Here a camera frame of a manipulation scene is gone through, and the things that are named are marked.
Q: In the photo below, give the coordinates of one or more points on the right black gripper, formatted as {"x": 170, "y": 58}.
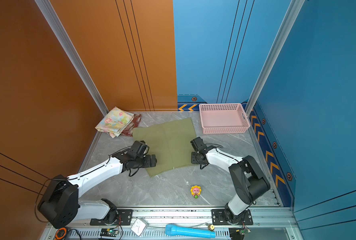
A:
{"x": 193, "y": 159}

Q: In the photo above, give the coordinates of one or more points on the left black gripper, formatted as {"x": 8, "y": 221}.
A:
{"x": 149, "y": 163}

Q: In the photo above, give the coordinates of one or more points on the olive green skirt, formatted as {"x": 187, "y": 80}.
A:
{"x": 170, "y": 142}

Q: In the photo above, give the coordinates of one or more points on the red plaid skirt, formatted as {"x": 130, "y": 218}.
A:
{"x": 128, "y": 131}

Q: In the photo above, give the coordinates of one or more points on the pink perforated plastic basket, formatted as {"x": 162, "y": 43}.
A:
{"x": 223, "y": 118}

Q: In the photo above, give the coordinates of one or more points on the floral pastel skirt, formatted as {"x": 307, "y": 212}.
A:
{"x": 115, "y": 122}

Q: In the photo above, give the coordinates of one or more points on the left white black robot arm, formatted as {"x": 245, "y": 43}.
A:
{"x": 61, "y": 203}

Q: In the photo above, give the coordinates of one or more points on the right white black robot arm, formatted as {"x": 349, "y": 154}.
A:
{"x": 248, "y": 179}

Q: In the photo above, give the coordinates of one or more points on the yellow sunflower toy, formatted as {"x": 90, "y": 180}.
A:
{"x": 196, "y": 191}

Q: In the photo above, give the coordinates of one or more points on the white square card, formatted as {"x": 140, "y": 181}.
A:
{"x": 139, "y": 226}

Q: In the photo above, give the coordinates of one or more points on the cyan toy microphone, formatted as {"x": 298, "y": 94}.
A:
{"x": 174, "y": 230}

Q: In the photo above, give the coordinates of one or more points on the left green circuit board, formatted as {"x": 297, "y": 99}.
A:
{"x": 109, "y": 233}

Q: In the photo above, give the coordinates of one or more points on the green circuit board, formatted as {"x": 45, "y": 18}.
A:
{"x": 243, "y": 231}
{"x": 109, "y": 233}

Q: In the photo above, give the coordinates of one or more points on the right green circuit board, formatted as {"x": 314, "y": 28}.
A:
{"x": 243, "y": 231}

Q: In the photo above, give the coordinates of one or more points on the orange black tape measure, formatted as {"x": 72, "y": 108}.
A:
{"x": 61, "y": 234}

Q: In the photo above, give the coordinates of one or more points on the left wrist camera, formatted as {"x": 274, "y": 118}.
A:
{"x": 138, "y": 150}

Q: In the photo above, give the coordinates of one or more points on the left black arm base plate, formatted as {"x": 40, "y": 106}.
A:
{"x": 122, "y": 217}

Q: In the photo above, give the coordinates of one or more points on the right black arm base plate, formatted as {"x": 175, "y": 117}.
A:
{"x": 226, "y": 217}

